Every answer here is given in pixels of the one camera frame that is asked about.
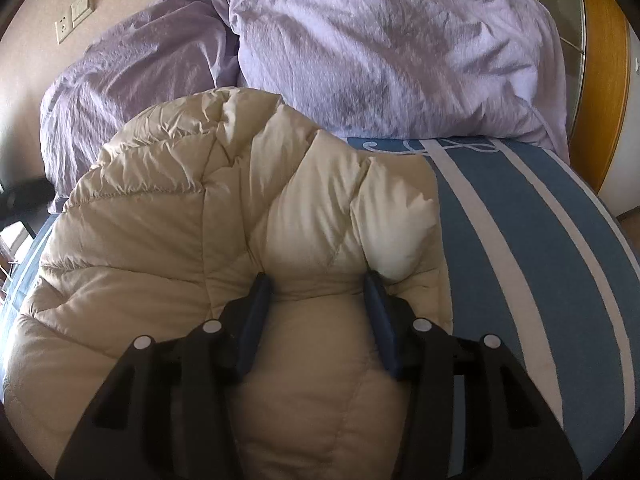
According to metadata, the left purple pillow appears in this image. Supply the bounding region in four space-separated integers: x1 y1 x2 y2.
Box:
40 0 240 214

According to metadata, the blue striped bed sheet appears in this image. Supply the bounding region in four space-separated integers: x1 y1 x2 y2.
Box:
0 135 640 480

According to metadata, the white wall switch plate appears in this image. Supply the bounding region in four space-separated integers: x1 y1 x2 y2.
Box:
54 0 96 44

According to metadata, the beige quilted down jacket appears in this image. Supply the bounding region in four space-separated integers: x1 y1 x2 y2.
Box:
3 89 452 479

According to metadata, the wooden framed glass door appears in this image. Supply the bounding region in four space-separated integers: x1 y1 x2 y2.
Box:
538 0 631 192

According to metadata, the right purple pillow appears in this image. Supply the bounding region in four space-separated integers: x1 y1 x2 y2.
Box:
227 0 568 157

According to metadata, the purple pillow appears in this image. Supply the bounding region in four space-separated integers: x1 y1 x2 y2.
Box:
40 0 240 214
227 0 568 157

